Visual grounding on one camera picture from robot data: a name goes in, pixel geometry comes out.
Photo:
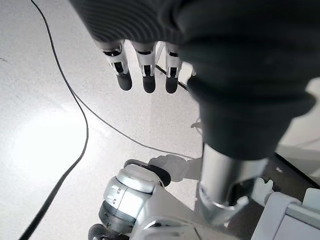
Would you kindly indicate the dark robot left hand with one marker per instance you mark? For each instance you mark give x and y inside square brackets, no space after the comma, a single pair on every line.
[237,62]

